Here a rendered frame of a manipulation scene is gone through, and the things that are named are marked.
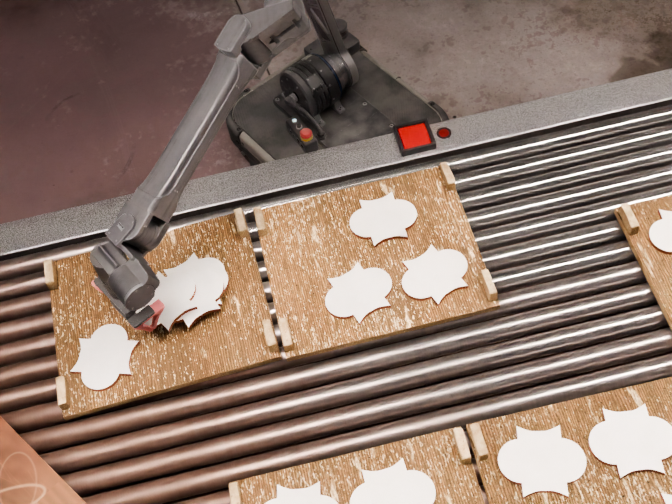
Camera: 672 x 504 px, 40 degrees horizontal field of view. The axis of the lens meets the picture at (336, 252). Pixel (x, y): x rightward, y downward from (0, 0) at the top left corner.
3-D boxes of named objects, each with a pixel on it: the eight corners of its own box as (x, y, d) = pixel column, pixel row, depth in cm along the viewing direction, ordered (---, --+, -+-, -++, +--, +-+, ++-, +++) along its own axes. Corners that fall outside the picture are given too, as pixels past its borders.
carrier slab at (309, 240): (254, 214, 191) (253, 210, 190) (446, 168, 193) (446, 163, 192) (287, 362, 172) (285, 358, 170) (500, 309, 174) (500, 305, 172)
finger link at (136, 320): (151, 302, 176) (138, 275, 168) (174, 325, 172) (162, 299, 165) (122, 324, 173) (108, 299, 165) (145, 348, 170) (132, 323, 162)
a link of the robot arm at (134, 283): (154, 224, 164) (126, 208, 156) (191, 264, 158) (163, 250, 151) (110, 274, 165) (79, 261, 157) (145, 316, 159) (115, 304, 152)
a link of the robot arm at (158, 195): (259, 39, 167) (229, 9, 158) (282, 49, 164) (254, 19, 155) (136, 246, 165) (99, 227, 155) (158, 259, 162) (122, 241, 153)
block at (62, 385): (59, 383, 172) (54, 377, 170) (69, 380, 172) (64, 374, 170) (62, 411, 169) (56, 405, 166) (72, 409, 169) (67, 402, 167)
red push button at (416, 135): (397, 132, 200) (397, 128, 199) (424, 126, 201) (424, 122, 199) (404, 153, 197) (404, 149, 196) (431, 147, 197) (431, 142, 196)
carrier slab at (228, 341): (49, 267, 189) (46, 262, 187) (244, 214, 191) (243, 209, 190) (65, 421, 169) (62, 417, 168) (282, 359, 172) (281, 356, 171)
